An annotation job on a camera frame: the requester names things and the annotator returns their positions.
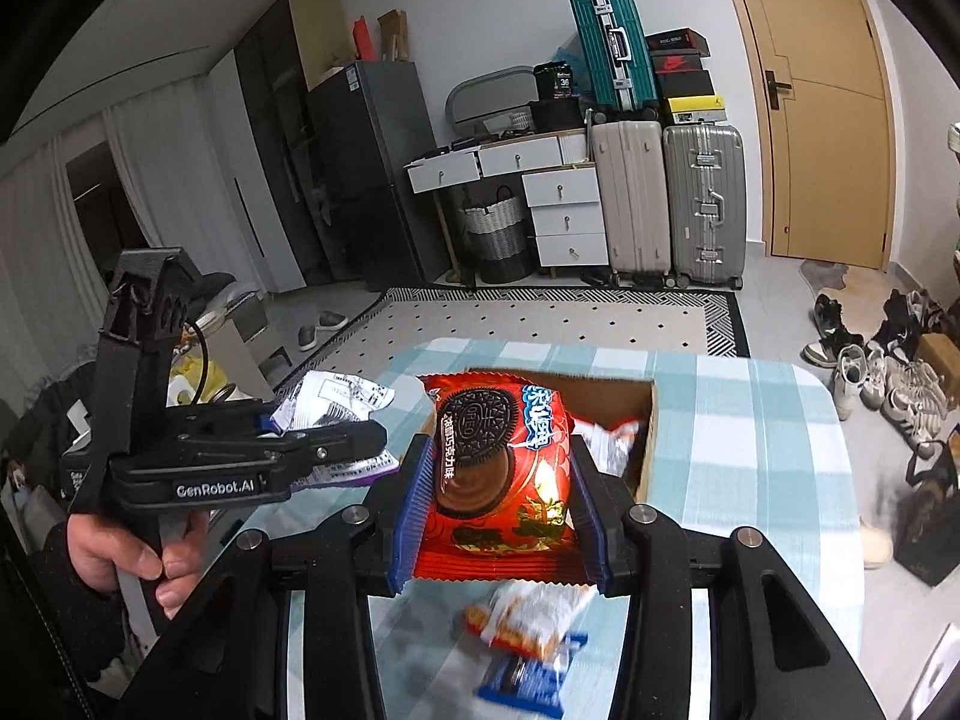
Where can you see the black red-striped shoe box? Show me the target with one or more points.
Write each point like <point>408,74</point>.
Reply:
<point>675,43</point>

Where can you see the person's left forearm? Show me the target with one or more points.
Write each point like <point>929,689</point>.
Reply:
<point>75,630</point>

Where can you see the white wardrobe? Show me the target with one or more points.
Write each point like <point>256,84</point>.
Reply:
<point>247,180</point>

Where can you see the white drawer desk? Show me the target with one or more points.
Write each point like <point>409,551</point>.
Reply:
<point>562,187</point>

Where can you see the patterned rug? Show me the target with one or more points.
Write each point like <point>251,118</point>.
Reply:
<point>562,322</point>

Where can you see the beige suitcase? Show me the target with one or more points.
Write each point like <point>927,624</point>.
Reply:
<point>634,195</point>

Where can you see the blue plastic bag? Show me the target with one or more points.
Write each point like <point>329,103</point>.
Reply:
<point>566,56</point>

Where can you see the woven laundry basket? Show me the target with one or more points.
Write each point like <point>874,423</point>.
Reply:
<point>499,240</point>

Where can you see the blue cookie snack packet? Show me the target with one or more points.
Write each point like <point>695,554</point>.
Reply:
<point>525,682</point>

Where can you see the teal suitcase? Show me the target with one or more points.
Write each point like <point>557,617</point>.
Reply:
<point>607,45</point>

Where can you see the person's left hand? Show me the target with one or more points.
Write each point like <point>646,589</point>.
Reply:
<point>112,555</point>

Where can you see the white orange snack packet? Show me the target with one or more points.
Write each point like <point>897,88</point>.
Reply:
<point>525,607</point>

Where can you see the small cardboard box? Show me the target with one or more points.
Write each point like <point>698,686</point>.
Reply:
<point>941,360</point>

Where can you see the pile of shoes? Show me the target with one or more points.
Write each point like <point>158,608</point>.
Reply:
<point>900,390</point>

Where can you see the silver suitcase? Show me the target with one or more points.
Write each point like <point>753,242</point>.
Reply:
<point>705,195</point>

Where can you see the dark wardrobe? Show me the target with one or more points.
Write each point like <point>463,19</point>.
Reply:
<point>274,127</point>

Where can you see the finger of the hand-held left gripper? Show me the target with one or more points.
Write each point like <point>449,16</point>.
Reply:
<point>225,420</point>
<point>337,442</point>

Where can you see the oval grey mirror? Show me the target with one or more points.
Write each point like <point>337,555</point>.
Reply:
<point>484,97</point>

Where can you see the wooden door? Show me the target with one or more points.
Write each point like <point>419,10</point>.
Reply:
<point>832,150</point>

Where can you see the red cookie snack packet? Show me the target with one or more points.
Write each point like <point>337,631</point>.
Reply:
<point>495,480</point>

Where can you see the red paper bag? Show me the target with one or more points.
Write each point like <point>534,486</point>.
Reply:
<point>363,41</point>

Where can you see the white purple snack packet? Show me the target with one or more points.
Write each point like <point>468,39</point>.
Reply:
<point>330,397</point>

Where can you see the black tote bag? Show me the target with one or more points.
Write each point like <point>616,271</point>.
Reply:
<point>930,532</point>

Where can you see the red black shoe box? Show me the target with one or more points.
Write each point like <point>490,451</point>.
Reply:
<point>679,64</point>

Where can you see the white chips bag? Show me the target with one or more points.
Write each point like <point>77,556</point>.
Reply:
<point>611,446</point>

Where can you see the grey refrigerator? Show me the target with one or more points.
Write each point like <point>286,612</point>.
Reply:
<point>375,165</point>

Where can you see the plain black shoe box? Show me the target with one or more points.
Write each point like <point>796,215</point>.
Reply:
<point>684,85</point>

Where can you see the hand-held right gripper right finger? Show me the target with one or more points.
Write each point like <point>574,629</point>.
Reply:
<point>589,517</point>

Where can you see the black tub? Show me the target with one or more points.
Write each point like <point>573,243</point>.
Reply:
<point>556,81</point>

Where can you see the brown paper bag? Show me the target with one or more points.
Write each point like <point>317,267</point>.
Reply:
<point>391,36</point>

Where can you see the small white basket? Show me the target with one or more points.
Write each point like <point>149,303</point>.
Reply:
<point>519,121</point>

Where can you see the yellow bag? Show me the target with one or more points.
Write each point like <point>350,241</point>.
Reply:
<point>211,379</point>

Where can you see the white curtain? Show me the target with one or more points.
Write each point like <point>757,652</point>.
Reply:
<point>165,180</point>

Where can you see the white slipper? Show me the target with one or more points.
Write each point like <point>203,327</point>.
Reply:
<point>877,544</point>

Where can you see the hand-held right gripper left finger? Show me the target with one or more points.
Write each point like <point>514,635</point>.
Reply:
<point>412,517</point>

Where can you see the shoe rack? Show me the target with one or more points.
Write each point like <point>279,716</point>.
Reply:
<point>955,136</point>

